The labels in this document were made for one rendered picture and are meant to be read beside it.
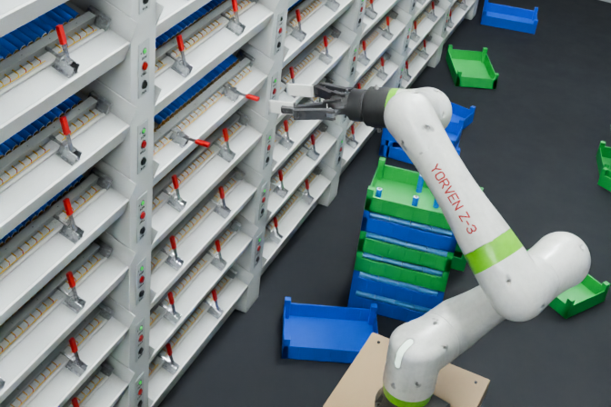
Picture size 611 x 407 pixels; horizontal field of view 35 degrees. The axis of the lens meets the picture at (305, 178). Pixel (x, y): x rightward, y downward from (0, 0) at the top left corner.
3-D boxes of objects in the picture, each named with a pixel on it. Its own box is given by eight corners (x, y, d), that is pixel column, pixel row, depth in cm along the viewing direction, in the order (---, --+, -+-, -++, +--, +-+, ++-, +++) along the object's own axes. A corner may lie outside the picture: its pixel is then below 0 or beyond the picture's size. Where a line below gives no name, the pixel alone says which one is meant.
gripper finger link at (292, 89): (312, 86, 228) (313, 84, 229) (285, 84, 231) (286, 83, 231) (313, 97, 230) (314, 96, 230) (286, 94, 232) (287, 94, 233)
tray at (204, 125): (262, 87, 266) (275, 61, 260) (146, 192, 218) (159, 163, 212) (203, 47, 267) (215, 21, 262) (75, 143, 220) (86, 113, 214)
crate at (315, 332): (373, 322, 314) (376, 303, 310) (377, 365, 297) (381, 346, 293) (282, 314, 312) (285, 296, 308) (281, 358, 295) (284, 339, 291)
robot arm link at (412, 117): (471, 248, 206) (515, 223, 202) (457, 259, 196) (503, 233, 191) (384, 106, 210) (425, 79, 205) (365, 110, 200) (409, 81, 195)
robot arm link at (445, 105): (455, 136, 217) (459, 88, 215) (440, 142, 206) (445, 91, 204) (396, 130, 223) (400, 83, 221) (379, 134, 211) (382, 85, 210)
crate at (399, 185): (466, 197, 309) (471, 177, 304) (458, 233, 292) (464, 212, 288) (376, 176, 313) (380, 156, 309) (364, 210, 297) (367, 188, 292)
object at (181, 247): (252, 197, 286) (269, 166, 278) (145, 315, 239) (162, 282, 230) (196, 160, 288) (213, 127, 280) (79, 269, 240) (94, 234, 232)
